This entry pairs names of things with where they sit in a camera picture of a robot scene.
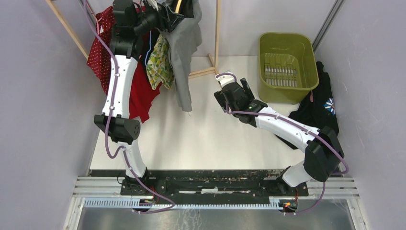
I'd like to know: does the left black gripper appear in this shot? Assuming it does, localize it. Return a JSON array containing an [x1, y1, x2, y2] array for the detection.
[[133, 0, 184, 36]]

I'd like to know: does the red polka dot skirt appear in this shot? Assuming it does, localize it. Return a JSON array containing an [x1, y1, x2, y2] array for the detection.
[[87, 6, 115, 93]]

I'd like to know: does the plain red skirt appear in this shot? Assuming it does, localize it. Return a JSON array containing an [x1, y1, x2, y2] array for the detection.
[[129, 29, 160, 123]]

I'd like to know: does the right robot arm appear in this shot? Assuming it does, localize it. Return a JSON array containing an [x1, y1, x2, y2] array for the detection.
[[214, 73, 349, 196]]

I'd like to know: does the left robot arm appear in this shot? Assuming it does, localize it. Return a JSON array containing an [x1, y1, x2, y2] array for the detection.
[[94, 0, 184, 195]]

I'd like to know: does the yellow hanger with metal hook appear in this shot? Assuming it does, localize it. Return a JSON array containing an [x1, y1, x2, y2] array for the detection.
[[173, 0, 182, 13]]

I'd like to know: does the grey pleated skirt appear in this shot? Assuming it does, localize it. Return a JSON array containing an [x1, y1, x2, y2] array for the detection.
[[163, 0, 203, 112]]

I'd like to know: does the yellow lemon print garment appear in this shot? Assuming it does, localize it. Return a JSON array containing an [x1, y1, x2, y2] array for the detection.
[[146, 34, 175, 90]]

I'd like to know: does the green plastic laundry basket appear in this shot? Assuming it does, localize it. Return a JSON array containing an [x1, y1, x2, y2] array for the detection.
[[258, 33, 319, 104]]

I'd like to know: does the aluminium corner profile left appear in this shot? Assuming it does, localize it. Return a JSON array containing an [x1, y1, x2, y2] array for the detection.
[[79, 0, 99, 30]]

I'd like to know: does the aluminium corner profile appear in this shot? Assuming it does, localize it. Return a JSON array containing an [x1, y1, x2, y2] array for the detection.
[[312, 0, 345, 52], [79, 0, 99, 30]]

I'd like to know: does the black garment with flower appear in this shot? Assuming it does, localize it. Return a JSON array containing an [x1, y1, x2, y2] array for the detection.
[[288, 61, 339, 134]]

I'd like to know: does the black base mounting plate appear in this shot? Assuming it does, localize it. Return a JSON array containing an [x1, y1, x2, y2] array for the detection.
[[89, 169, 343, 206]]

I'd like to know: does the aluminium corner profile right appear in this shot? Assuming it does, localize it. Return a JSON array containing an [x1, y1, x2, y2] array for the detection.
[[312, 0, 345, 52]]

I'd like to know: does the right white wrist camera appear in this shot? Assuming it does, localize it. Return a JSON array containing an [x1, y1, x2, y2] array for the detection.
[[215, 73, 237, 88]]

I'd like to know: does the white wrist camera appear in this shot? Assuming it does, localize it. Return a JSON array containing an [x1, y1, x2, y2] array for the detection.
[[144, 0, 166, 11], [215, 73, 237, 88]]

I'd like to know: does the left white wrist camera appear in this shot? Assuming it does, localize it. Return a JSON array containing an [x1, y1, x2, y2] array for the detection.
[[144, 0, 166, 11]]

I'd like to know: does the wooden clothes rack frame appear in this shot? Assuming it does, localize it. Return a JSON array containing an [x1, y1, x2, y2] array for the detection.
[[46, 0, 222, 79]]

